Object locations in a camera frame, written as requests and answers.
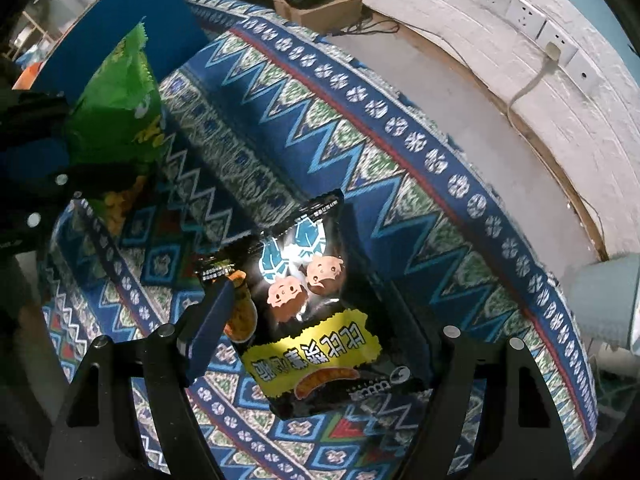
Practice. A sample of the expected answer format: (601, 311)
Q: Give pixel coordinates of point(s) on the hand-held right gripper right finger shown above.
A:
(452, 375)

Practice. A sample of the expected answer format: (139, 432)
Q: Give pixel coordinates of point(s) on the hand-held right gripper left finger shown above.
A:
(212, 325)

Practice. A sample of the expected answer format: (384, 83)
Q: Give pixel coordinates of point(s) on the pale blue bin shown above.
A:
(605, 300)

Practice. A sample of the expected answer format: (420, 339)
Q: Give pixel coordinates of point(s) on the wooden shelf frame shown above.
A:
(37, 27)

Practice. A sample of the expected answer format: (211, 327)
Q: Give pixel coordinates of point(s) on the black snack bag yellow label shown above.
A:
(310, 310)

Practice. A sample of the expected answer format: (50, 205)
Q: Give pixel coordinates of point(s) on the cardboard box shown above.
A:
(320, 7)

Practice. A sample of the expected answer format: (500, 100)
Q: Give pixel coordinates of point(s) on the blue patterned blanket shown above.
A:
(350, 170)

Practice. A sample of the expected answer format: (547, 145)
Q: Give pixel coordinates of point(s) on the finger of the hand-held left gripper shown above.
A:
(35, 115)
(45, 195)

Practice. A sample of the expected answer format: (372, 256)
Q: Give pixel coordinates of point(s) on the green snack bag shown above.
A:
(117, 110)

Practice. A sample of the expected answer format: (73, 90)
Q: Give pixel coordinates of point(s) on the blue box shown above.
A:
(125, 15)

